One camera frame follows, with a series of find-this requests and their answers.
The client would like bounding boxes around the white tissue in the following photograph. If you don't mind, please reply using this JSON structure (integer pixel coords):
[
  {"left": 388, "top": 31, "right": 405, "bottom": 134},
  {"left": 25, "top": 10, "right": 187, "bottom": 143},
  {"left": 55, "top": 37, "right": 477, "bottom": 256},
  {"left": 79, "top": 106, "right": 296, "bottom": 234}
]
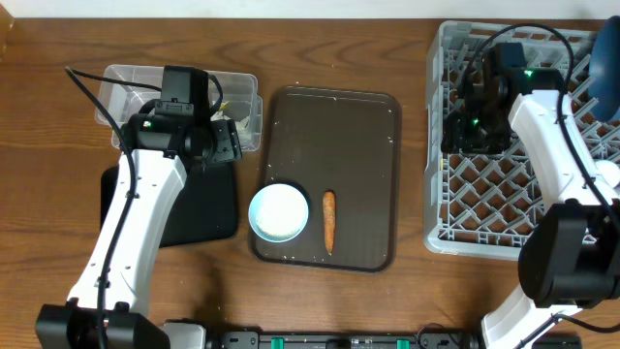
[{"left": 211, "top": 111, "right": 250, "bottom": 132}]

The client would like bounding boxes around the light blue bowl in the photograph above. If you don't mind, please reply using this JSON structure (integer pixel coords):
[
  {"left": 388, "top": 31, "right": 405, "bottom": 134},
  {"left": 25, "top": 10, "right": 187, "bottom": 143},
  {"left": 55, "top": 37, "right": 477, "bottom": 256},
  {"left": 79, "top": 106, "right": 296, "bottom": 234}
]
[{"left": 248, "top": 183, "right": 309, "bottom": 243}]

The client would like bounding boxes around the dark blue plate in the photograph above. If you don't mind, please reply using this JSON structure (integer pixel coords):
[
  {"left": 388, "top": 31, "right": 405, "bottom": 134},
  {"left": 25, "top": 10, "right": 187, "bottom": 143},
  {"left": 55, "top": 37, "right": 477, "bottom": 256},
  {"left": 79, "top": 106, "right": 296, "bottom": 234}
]
[{"left": 588, "top": 16, "right": 619, "bottom": 122}]

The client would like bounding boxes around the white and pink cup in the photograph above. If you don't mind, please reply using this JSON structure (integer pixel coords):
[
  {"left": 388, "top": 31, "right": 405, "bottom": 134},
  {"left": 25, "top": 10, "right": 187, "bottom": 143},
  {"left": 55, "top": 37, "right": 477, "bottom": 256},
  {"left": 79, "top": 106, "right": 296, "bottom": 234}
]
[{"left": 595, "top": 160, "right": 620, "bottom": 187}]

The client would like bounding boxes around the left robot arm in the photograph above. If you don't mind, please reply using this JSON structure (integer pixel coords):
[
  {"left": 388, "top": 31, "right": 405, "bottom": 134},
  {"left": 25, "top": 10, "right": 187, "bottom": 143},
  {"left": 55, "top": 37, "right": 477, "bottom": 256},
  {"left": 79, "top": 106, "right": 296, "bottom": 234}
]
[{"left": 35, "top": 66, "right": 242, "bottom": 348}]

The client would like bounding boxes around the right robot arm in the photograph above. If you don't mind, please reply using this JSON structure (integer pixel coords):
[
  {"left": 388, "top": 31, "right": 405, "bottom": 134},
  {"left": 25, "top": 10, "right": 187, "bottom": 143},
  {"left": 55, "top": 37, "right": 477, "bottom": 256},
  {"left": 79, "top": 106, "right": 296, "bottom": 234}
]
[{"left": 441, "top": 43, "right": 619, "bottom": 348}]

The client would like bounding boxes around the grey dishwasher rack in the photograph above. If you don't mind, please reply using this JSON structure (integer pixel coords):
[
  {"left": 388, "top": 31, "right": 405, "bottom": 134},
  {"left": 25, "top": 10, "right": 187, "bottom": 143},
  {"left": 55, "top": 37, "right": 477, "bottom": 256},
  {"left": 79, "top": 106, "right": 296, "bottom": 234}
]
[{"left": 423, "top": 20, "right": 619, "bottom": 261}]

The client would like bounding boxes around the clear plastic waste bin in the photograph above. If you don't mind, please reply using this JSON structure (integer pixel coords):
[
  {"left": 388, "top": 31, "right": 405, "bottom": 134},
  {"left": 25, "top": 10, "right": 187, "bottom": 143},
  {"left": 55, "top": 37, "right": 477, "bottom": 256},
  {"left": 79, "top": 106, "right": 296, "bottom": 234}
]
[{"left": 98, "top": 64, "right": 263, "bottom": 152}]

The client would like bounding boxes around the black plastic bin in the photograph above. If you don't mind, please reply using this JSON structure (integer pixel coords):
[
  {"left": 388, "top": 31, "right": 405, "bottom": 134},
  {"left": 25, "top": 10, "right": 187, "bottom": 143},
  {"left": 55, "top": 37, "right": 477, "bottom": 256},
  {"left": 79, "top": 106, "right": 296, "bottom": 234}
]
[{"left": 95, "top": 150, "right": 238, "bottom": 257}]

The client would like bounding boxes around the orange carrot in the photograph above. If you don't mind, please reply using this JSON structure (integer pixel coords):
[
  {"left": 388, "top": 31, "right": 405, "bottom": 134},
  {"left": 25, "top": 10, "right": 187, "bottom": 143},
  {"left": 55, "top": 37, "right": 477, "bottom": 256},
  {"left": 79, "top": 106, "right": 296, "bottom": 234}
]
[{"left": 323, "top": 191, "right": 336, "bottom": 255}]

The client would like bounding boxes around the dark brown serving tray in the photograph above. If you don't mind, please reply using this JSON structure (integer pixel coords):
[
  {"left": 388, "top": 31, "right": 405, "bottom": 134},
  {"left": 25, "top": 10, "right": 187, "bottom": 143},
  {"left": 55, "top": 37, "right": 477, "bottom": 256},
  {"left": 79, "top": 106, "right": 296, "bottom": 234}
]
[{"left": 249, "top": 86, "right": 401, "bottom": 273}]

